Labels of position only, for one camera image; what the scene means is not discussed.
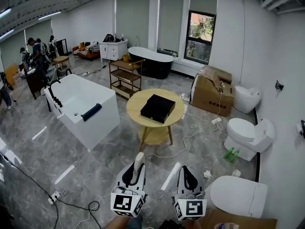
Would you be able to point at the phone on charger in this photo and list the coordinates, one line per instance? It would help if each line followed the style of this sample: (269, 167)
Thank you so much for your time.
(221, 90)

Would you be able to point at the small wooden side table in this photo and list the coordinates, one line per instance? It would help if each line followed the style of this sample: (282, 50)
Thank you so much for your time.
(60, 59)

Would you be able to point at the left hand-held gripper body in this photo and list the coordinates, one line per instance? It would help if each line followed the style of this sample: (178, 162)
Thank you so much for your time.
(124, 203)

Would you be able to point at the black oval bathtub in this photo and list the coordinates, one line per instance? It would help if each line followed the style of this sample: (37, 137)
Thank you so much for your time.
(152, 64)

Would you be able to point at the white smart toilet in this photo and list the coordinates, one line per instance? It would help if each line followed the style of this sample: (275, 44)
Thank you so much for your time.
(236, 194)

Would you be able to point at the round wooden table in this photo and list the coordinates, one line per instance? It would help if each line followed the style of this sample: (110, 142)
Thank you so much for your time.
(135, 104)

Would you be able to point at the crumpled white tissue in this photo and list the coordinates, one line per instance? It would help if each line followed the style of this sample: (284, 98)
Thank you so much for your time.
(207, 173)
(236, 173)

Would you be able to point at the round white toilet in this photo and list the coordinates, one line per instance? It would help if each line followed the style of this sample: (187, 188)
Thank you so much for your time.
(246, 98)

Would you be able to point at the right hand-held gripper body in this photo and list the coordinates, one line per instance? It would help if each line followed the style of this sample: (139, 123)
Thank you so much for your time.
(191, 207)

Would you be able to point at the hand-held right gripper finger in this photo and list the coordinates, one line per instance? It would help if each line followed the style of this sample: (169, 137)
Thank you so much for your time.
(193, 184)
(186, 179)

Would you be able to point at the black bathtub faucet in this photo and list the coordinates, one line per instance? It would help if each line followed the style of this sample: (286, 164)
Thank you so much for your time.
(55, 94)

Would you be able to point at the yellow bucket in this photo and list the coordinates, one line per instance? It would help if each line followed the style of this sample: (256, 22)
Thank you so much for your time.
(126, 57)

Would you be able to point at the dark wooden desk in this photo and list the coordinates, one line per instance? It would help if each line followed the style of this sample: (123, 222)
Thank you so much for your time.
(35, 80)

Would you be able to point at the black square container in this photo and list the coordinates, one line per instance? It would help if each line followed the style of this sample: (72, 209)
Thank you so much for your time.
(158, 106)

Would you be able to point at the large cardboard box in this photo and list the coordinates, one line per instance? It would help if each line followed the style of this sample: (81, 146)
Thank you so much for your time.
(209, 96)

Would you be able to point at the black framed window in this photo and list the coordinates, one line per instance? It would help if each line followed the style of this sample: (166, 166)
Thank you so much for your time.
(199, 36)

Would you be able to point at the white toilet with tank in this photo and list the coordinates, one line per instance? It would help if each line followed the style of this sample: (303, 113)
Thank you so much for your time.
(247, 135)

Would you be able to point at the wooden shelf cart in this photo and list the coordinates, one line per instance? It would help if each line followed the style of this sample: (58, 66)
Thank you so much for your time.
(125, 76)

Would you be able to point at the white rectangular bathtub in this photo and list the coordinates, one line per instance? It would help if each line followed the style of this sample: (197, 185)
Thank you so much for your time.
(100, 125)

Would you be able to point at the black glass door cabinet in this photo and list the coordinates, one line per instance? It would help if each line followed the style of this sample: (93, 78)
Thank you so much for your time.
(62, 47)

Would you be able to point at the white power strip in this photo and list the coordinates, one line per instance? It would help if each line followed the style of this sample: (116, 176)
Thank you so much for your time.
(216, 121)
(54, 197)

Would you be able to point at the green bottle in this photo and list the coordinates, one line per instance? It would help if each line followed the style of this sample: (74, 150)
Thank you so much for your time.
(229, 152)
(234, 156)

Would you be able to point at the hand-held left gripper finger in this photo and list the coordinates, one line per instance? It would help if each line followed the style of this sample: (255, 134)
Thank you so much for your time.
(141, 175)
(126, 176)

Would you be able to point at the white cabinet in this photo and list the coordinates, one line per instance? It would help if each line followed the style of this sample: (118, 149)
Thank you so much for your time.
(113, 50)

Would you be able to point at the orange sofa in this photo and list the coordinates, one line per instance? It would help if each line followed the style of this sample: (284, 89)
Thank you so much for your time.
(83, 54)

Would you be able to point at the ceiling tube light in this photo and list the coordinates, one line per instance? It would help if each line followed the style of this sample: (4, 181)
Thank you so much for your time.
(49, 15)
(5, 12)
(6, 34)

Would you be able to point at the person's left forearm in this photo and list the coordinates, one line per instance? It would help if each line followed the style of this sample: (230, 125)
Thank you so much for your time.
(116, 222)

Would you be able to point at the grey roller blind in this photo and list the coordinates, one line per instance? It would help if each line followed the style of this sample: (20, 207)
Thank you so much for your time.
(203, 1)
(132, 18)
(170, 18)

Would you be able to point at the black bathtub headrest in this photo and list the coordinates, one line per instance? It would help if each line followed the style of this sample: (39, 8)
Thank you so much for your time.
(91, 111)

